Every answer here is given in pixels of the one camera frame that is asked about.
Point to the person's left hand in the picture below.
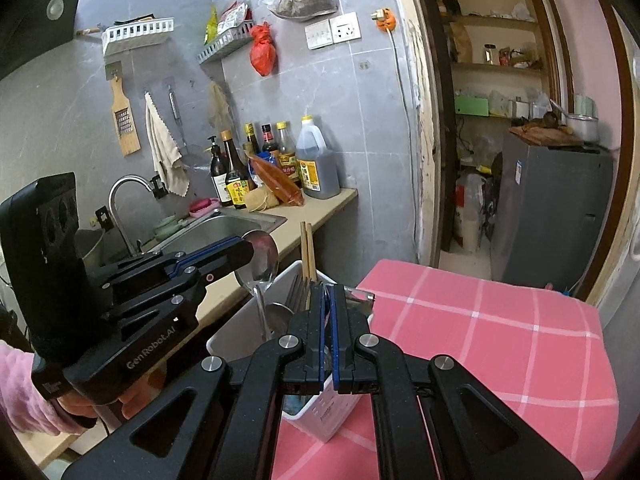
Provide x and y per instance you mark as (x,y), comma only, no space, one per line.
(135,400)

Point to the wooden door frame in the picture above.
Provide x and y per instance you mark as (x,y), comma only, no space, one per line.
(425,110)

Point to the white wall socket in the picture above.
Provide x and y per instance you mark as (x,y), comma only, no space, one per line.
(346,27)

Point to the white wall switch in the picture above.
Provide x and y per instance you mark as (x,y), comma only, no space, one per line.
(318,35)

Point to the orange plastic packet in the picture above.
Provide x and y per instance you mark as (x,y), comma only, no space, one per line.
(277,180)

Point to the beige kitchen counter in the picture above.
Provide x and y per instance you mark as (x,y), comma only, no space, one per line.
(310,215)

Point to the yellow snack packet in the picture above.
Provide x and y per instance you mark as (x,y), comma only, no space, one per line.
(212,25)

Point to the stainless steel sink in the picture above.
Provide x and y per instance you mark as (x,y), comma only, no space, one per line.
(210,230)

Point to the small yellow cap bottle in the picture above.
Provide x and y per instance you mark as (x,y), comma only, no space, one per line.
(250,137)

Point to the orange plug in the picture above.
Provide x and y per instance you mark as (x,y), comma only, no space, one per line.
(384,19)

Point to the pink checkered tablecloth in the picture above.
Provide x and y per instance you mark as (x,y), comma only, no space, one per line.
(475,335)

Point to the dark soy sauce bottle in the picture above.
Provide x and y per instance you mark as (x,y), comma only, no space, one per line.
(235,180)

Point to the large plastic jug yellow cap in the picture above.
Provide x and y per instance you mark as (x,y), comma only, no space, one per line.
(317,170)

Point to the yellow cap sauce bottle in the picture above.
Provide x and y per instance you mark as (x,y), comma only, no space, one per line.
(286,152)

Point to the black range hood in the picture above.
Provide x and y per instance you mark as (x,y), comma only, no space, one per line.
(30,20)

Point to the chrome faucet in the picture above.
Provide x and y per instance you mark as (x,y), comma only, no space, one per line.
(120,185)

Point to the white utensil holder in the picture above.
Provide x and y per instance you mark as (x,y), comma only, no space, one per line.
(320,417)

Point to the grey refrigerator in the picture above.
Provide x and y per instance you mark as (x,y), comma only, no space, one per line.
(545,210)

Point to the pale yellow pouch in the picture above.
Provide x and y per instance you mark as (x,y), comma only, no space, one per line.
(260,201)

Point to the pink soap dish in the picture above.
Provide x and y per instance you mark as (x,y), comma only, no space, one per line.
(204,207)

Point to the red cap sauce bottle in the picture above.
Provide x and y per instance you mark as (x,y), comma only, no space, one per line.
(269,141)

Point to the beige hanging towel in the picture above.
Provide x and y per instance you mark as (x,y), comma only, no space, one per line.
(165,150)

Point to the metal pot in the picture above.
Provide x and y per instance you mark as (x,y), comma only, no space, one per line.
(582,127)

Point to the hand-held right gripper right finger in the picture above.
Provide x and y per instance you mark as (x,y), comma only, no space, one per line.
(337,340)

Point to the wooden grater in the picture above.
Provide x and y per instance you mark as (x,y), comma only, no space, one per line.
(125,130)

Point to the red white packet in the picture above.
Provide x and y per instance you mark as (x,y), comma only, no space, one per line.
(234,17)

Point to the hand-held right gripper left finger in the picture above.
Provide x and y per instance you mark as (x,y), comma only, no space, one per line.
(316,340)

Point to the red plastic bag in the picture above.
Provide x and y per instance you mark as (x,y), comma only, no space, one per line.
(262,52)

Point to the wooden shelf unit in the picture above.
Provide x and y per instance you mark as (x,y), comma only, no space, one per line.
(500,70)

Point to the wooden cutting board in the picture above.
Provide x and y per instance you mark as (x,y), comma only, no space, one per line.
(540,136)

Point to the green box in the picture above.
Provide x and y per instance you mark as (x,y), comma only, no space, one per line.
(471,106)

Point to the hanging metal spatula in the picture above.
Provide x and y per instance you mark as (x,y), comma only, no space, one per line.
(175,110)

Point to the wooden chopstick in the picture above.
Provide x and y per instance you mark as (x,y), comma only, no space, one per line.
(312,255)
(304,250)

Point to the metal spoon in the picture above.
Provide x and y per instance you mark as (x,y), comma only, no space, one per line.
(279,317)
(262,260)

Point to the dark pump bottle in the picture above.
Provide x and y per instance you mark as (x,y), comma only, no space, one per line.
(218,175)

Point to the white slotted wall rack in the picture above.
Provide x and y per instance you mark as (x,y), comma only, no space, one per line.
(135,35)
(220,47)

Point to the person's left forearm pink sleeve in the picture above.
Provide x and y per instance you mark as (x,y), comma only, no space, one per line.
(25,390)

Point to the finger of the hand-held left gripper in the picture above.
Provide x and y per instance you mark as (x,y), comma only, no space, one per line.
(225,265)
(210,250)

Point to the metal fork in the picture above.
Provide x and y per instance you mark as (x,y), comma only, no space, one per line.
(297,292)

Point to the glass jar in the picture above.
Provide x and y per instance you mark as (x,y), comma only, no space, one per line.
(490,55)

